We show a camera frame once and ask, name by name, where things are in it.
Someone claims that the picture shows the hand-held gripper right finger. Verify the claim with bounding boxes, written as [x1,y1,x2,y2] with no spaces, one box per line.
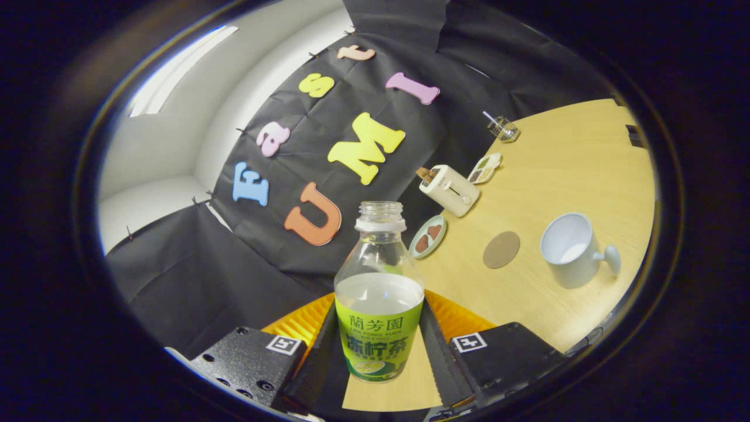
[419,290,566,411]

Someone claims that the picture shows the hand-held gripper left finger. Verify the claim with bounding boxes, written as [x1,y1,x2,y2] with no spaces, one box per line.
[190,293,350,414]

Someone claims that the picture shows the green label juice bottle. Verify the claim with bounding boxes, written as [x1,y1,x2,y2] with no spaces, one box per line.
[334,201,425,383]

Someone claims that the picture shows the round brown coaster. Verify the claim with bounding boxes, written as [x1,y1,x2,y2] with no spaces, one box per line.
[482,230,521,270]

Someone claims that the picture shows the pale blue cup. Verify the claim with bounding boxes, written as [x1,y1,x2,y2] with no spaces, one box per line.
[540,212,622,290]

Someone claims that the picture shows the pale green plate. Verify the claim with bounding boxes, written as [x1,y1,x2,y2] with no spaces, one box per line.
[408,215,447,260]

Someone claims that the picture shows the white toaster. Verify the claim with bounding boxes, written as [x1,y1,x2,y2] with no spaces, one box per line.
[418,165,480,218]

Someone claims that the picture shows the white divided tray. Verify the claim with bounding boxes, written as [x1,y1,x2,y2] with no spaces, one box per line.
[467,152,503,185]

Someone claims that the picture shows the wooden table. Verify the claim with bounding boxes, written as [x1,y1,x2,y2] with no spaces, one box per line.
[342,98,656,412]

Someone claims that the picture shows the long ceiling light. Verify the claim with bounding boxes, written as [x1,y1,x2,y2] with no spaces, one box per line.
[128,25,240,118]

